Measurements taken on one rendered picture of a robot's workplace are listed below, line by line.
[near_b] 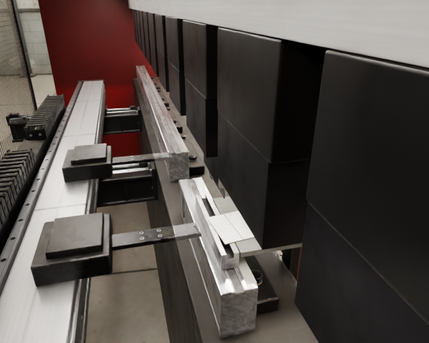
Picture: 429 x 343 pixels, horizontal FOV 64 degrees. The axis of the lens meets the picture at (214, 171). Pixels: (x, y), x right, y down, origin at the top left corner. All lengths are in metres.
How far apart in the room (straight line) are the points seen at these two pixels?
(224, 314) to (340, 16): 0.48
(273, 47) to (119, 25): 2.44
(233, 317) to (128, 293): 1.41
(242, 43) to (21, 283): 0.47
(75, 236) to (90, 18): 2.19
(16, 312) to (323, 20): 0.51
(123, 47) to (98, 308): 1.72
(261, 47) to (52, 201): 0.63
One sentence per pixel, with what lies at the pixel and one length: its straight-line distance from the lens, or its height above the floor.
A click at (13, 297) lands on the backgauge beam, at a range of 0.60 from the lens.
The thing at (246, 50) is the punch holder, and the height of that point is 1.33.
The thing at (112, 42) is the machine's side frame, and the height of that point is 1.12.
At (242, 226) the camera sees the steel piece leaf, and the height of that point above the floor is 1.00.
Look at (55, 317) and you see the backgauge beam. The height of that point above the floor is 0.98.
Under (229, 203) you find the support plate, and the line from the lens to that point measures 0.70.
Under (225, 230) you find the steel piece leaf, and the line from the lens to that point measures 0.62.
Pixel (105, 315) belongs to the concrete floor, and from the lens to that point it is 1.90.
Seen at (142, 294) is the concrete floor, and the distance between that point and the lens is 1.95.
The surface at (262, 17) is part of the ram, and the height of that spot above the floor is 1.35.
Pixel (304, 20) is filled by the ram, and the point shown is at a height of 1.35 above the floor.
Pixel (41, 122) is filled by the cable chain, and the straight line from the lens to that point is 1.18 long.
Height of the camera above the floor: 1.36
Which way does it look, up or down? 26 degrees down
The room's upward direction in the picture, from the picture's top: straight up
